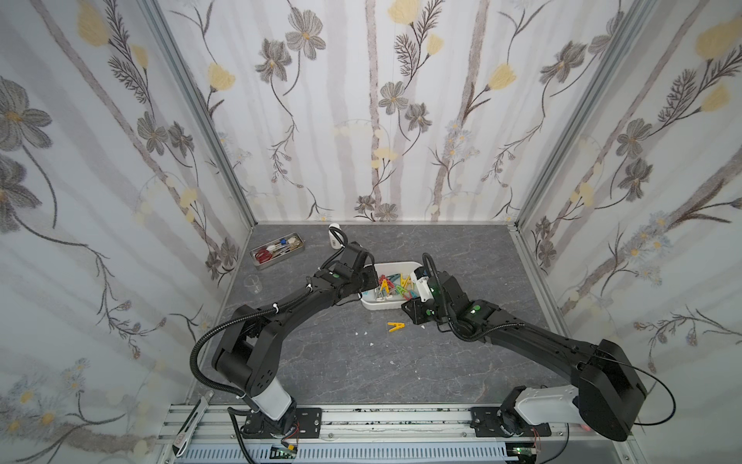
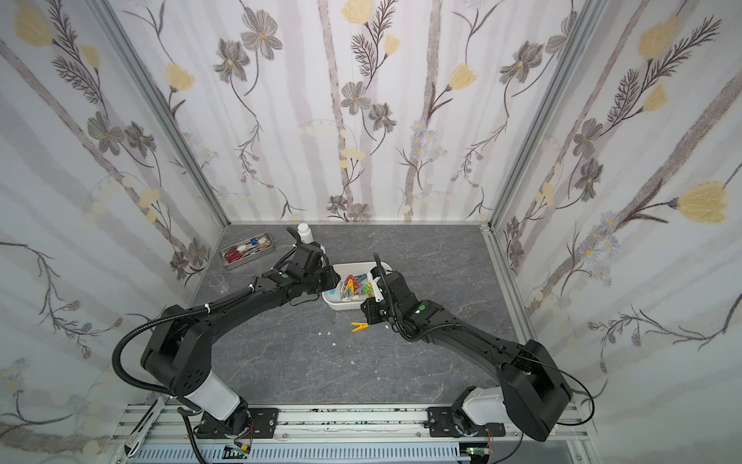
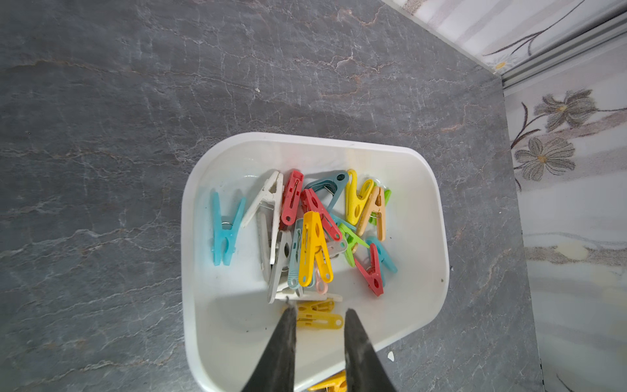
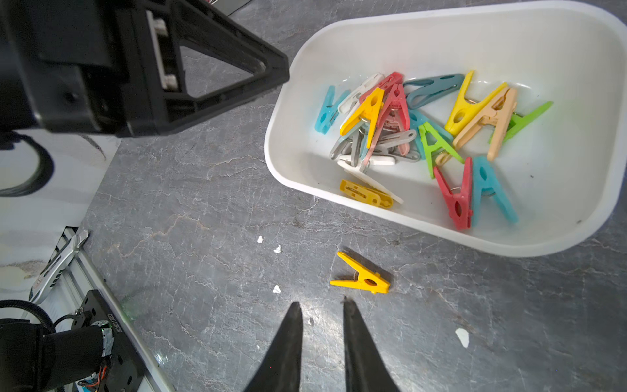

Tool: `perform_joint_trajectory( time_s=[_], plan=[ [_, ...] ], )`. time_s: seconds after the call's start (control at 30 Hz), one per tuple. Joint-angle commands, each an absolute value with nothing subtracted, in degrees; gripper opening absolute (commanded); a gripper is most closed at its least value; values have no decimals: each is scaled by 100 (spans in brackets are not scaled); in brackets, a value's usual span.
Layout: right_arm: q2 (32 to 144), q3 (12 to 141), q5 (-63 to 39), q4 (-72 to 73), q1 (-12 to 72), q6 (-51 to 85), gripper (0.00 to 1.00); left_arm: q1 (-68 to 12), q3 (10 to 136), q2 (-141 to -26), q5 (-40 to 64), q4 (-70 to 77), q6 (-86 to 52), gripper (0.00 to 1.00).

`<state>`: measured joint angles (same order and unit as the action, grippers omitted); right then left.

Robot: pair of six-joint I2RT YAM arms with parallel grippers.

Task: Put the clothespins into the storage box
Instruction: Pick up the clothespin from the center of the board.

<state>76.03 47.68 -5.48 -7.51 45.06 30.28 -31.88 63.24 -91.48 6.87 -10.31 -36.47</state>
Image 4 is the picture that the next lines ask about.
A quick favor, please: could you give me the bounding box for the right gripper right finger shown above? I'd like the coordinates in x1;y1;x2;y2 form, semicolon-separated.
343;297;399;391

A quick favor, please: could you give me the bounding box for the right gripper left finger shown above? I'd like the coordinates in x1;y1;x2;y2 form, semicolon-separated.
245;302;304;391

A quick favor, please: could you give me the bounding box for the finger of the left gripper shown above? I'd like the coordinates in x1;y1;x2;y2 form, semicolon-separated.
117;73;289;137
142;1;289;78

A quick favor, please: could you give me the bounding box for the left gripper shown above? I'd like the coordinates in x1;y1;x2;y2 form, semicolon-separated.
1;1;147;137

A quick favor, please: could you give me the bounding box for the white clothespin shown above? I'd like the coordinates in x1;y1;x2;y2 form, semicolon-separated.
337;73;384;114
336;160;404;204

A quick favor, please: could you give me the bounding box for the yellow clothespin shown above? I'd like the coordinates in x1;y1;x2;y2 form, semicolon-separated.
444;70;508;137
340;88;385;149
340;180;394;209
330;251;390;294

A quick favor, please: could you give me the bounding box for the white clothespin bottom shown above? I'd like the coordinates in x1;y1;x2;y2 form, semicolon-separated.
336;160;404;204

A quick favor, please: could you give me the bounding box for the red clothespin pile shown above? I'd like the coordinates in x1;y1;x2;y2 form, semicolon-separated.
359;72;403;103

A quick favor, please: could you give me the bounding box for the grey clothespin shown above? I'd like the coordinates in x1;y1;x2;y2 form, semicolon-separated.
330;128;421;167

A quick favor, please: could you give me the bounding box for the teal clothespin bottom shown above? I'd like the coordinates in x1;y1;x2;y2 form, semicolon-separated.
471;156;519;227

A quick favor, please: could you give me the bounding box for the dark teal clothespin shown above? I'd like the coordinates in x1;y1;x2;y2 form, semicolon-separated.
403;73;465;109

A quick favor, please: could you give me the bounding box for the tan clothespin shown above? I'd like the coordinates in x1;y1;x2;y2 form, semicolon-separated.
452;88;518;162

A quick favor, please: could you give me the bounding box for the green clothespin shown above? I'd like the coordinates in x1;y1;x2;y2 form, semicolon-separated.
419;122;465;179
503;101;554;143

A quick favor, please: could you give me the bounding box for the pink clothespin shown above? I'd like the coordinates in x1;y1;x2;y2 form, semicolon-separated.
359;114;408;172

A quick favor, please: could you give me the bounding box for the white storage box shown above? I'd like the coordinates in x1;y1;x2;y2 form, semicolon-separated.
265;1;626;257

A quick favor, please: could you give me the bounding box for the aluminium front rail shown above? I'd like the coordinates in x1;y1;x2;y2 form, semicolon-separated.
39;227;176;391

